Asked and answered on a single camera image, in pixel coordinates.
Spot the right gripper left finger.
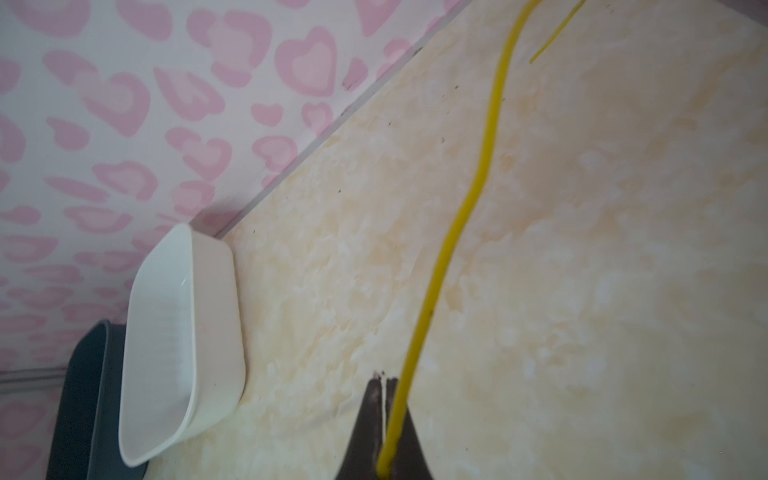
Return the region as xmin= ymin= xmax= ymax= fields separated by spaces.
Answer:
xmin=335 ymin=373 xmax=383 ymax=480

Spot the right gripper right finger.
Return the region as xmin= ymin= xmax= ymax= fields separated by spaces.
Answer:
xmin=390 ymin=410 xmax=433 ymax=480

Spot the white plastic tray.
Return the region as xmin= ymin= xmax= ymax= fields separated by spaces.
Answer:
xmin=118 ymin=224 xmax=246 ymax=467

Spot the yellow cable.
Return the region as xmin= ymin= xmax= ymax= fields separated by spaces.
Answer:
xmin=375 ymin=0 xmax=589 ymax=480

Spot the dark teal plastic bin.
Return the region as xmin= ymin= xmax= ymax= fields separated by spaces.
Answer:
xmin=46 ymin=320 xmax=147 ymax=480

